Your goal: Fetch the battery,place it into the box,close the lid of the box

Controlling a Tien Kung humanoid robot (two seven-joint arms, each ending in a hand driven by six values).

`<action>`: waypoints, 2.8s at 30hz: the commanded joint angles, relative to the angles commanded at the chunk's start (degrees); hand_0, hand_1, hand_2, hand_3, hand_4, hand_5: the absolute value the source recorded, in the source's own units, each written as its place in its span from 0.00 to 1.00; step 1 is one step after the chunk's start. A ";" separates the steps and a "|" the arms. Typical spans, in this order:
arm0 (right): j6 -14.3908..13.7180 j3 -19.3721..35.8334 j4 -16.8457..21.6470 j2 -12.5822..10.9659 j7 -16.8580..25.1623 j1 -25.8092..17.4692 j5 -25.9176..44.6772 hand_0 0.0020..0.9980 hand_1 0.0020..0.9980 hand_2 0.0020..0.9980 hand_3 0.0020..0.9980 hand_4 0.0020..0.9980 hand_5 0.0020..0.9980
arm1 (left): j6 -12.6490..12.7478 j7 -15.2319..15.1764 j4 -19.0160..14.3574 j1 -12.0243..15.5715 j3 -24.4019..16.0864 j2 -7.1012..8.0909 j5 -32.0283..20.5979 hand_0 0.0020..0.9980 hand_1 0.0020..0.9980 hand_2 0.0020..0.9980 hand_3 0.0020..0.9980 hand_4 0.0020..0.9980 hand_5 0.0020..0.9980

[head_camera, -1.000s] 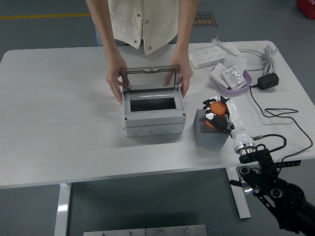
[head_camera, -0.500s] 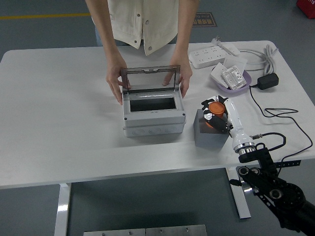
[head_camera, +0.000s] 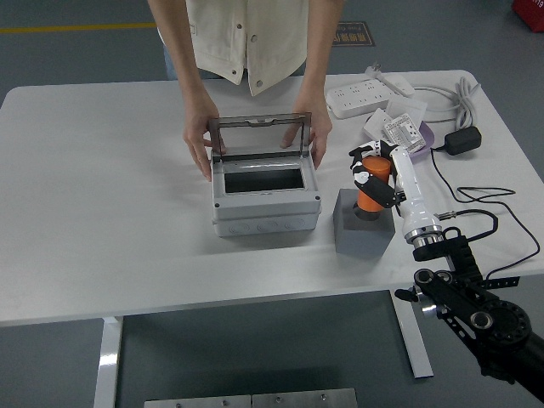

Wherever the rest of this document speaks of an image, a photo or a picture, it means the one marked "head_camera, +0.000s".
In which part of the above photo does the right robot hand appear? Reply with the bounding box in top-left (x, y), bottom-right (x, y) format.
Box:
top-left (348, 139), bottom-right (443, 244)

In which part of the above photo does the person's right hand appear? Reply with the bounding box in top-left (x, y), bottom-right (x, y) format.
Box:
top-left (182, 99), bottom-right (226, 183)

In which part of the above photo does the person's left hand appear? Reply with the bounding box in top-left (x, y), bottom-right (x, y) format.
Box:
top-left (280, 99), bottom-right (333, 169)

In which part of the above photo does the orange cylindrical battery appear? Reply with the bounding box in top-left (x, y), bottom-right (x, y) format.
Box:
top-left (355, 156), bottom-right (392, 213)

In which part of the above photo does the grey plastic junction box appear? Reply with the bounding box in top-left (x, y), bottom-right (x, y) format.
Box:
top-left (210, 150), bottom-right (323, 238)

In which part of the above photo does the white power strip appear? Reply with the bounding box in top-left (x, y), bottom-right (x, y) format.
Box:
top-left (325, 77), bottom-right (396, 119)

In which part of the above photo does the white flat plastic piece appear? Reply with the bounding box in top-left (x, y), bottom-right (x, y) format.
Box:
top-left (362, 108), bottom-right (394, 141)

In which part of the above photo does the purple tray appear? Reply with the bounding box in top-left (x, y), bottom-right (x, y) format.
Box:
top-left (363, 120), bottom-right (435, 161)

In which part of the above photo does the white socket with label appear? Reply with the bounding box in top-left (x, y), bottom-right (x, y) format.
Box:
top-left (382, 114), bottom-right (428, 154)

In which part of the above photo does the grey block with round hole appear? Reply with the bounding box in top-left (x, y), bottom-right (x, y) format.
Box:
top-left (333, 189), bottom-right (397, 257)

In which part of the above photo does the black power adapter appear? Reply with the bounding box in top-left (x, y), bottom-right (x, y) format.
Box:
top-left (444, 126), bottom-right (484, 156)

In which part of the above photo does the white power plug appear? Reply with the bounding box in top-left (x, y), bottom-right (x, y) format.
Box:
top-left (365, 63), bottom-right (416, 97)

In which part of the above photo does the white square panel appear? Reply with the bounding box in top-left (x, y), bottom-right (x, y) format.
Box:
top-left (385, 96), bottom-right (428, 124)

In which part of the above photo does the person's torso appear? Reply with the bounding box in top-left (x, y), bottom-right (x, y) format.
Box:
top-left (184, 0), bottom-right (309, 98)

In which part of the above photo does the white table leg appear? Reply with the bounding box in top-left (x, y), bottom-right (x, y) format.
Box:
top-left (92, 316), bottom-right (124, 408)
top-left (389, 288), bottom-right (434, 379)

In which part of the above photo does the red object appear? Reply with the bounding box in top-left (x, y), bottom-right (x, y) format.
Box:
top-left (511, 0), bottom-right (544, 33)

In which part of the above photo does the metal plate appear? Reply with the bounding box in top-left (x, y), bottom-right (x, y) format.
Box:
top-left (252, 388), bottom-right (357, 408)
top-left (143, 394), bottom-right (252, 408)

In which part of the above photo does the thin black cord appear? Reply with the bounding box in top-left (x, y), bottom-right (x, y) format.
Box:
top-left (430, 144), bottom-right (541, 275)

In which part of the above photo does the white bundled power cable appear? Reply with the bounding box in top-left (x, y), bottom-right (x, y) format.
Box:
top-left (411, 76), bottom-right (484, 131)

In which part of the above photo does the black perforated bracket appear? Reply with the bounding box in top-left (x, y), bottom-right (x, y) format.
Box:
top-left (482, 275), bottom-right (521, 291)

